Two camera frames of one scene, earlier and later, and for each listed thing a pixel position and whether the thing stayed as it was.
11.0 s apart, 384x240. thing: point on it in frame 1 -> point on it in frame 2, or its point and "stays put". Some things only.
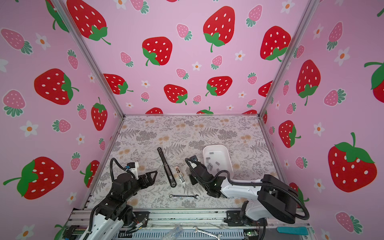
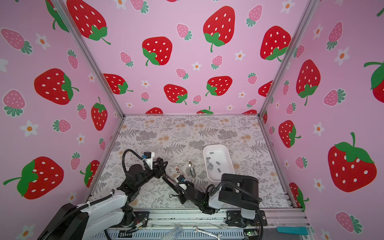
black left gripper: [151, 181] -> [157, 170]
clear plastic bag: [174, 234] stays put
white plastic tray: [217, 158] stays put
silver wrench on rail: [198, 230] stays put
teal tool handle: [293, 230] stays put
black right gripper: [191, 178] -> [180, 197]
